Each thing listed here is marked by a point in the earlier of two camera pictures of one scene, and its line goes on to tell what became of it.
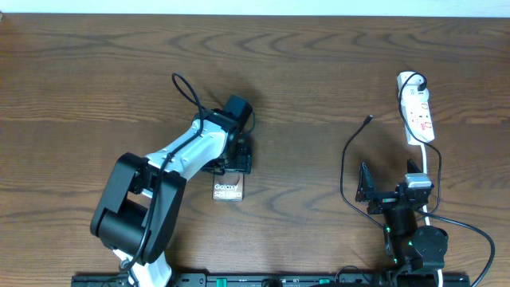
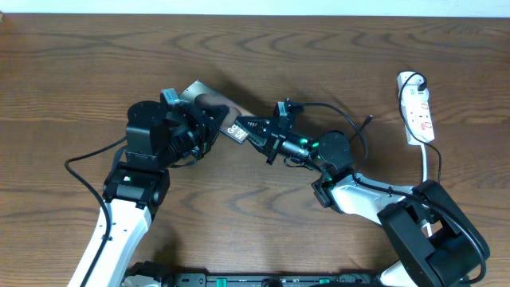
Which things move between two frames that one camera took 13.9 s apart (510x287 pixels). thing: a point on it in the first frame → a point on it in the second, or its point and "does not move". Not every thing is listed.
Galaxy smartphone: (229, 186) → (199, 92)
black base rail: (285, 280) does not move
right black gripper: (366, 192) → (271, 140)
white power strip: (413, 95) does not move
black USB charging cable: (423, 86) does not move
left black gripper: (245, 166) → (197, 113)
